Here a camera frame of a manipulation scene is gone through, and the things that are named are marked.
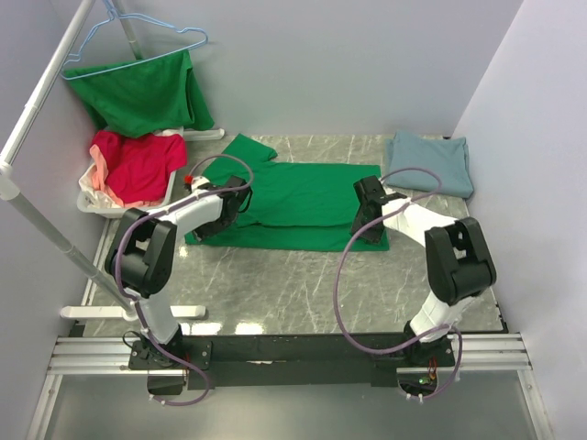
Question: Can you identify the pink garment in basket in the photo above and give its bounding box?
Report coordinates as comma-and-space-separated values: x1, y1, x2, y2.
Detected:
89, 144, 124, 208

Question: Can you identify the green t-shirt on hanger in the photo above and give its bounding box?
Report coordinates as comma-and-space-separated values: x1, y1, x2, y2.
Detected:
63, 50, 215, 138

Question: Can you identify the green t-shirt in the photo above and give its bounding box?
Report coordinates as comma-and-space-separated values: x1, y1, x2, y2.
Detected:
63, 50, 215, 138
202, 135, 381, 252

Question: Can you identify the folded blue-grey t-shirt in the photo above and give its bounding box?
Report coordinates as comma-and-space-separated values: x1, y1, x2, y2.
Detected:
382, 131, 474, 199

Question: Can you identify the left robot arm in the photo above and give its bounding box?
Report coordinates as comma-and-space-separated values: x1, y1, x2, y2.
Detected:
105, 175, 252, 369

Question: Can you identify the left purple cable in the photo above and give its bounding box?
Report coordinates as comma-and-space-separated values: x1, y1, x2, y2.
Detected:
116, 154, 256, 408

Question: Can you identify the red t-shirt in basket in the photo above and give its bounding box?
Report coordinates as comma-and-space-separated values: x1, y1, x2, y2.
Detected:
91, 130, 187, 207

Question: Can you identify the aluminium rail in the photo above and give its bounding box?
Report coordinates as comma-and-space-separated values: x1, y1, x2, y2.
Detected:
27, 334, 554, 439

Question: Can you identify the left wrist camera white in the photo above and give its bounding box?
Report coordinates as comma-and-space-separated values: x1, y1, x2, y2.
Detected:
183, 175, 210, 193

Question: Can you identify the white laundry basket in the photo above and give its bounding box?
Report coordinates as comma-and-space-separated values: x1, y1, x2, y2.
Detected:
76, 127, 185, 219

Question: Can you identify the purple cable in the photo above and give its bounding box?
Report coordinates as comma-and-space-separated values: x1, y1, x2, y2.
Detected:
333, 167, 463, 404
116, 154, 256, 408

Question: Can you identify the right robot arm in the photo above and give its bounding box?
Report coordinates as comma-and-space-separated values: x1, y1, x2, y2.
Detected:
343, 176, 497, 366

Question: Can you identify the white clothes rack frame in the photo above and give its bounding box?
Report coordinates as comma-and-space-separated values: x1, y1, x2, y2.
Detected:
1, 1, 226, 322

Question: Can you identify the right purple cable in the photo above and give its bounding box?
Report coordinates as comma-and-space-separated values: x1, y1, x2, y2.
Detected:
333, 167, 463, 404

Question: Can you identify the black base beam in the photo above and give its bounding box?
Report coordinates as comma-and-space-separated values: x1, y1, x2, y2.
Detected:
127, 333, 460, 391

